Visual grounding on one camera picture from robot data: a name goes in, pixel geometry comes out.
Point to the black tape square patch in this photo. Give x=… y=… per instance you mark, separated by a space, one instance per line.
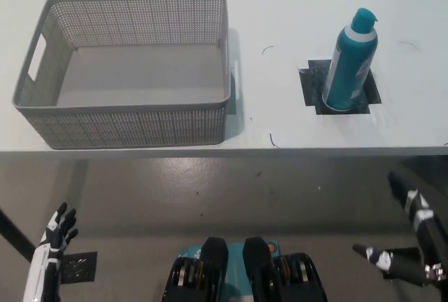
x=311 y=84

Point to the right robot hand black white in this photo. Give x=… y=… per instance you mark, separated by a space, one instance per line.
x=428 y=235

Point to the teal air purifying spray can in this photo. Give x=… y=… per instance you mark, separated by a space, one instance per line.
x=350 y=67

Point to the grey perforated plastic basket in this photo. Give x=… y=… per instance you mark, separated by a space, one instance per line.
x=140 y=70

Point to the black table leg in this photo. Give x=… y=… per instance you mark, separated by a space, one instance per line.
x=15 y=237

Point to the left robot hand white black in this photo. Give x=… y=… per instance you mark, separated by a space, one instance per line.
x=43 y=260

